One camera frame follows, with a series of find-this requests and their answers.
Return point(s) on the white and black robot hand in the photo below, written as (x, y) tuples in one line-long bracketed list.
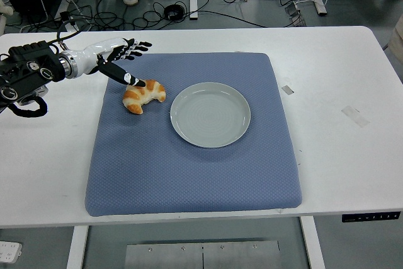
[(94, 53)]

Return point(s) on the croissant bread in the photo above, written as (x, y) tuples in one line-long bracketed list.
[(152, 92)]

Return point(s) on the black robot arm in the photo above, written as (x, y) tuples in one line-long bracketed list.
[(28, 70)]

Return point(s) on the cream padded object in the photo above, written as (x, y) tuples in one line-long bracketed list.
[(6, 7)]

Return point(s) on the blue quilted mat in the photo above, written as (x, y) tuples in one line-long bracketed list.
[(141, 162)]

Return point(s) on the round grey plate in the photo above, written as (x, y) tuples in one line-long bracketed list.
[(211, 117)]

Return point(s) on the white table leg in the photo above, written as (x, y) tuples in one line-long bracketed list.
[(77, 247), (311, 242)]

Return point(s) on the small grey tape piece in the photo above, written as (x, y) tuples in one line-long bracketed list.
[(287, 89)]

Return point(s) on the white power strip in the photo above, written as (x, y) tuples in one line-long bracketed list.
[(9, 251)]

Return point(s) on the large grey tape piece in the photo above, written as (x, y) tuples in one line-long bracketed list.
[(354, 116)]

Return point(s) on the black table control panel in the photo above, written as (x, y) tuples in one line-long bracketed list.
[(371, 216)]

